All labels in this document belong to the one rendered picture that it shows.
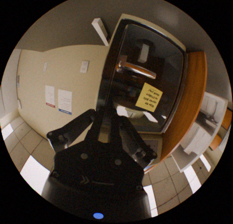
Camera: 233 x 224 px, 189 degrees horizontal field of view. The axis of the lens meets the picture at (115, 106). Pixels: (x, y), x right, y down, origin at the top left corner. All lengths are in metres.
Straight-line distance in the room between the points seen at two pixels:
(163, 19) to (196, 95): 0.32
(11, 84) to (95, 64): 2.65
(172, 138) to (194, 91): 0.24
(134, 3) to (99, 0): 0.12
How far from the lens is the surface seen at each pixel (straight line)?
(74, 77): 0.76
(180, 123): 0.38
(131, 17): 0.35
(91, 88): 0.68
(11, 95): 2.91
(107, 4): 0.36
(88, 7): 0.39
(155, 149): 0.34
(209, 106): 1.27
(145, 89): 0.22
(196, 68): 0.42
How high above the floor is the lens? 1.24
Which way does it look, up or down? 20 degrees up
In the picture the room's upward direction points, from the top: 165 degrees counter-clockwise
